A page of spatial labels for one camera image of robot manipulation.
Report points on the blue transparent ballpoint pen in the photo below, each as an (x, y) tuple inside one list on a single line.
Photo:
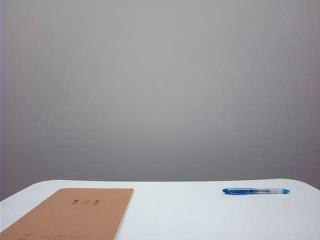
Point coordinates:
[(255, 191)]

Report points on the brown kraft notebook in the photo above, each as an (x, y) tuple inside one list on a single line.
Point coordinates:
[(75, 215)]

